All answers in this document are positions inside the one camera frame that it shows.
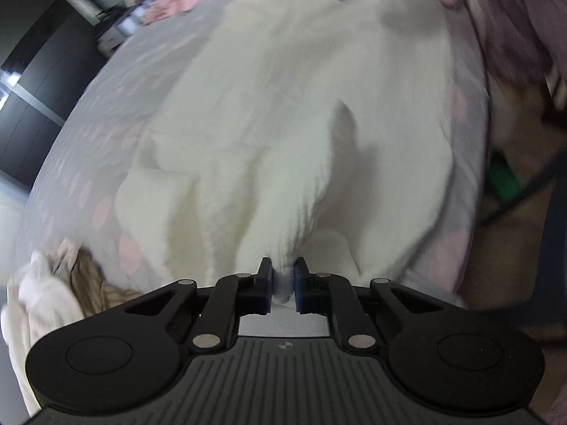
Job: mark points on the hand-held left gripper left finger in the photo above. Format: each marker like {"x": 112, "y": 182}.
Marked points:
{"x": 265, "y": 285}

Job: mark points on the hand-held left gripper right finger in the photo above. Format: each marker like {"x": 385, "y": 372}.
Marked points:
{"x": 300, "y": 287}

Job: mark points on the white muslin garment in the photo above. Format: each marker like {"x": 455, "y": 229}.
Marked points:
{"x": 288, "y": 119}

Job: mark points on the brown striped cloth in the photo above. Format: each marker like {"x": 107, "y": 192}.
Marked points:
{"x": 95, "y": 292}

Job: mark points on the crumpled white garment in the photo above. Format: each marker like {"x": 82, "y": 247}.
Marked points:
{"x": 40, "y": 305}

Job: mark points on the green object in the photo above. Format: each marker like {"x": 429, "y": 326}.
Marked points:
{"x": 502, "y": 175}

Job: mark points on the white nightstand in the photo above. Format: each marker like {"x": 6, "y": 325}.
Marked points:
{"x": 117, "y": 31}

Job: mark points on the grey pink-dotted bed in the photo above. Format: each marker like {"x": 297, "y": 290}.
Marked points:
{"x": 110, "y": 97}

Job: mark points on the black sliding wardrobe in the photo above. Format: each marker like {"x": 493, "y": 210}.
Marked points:
{"x": 44, "y": 75}

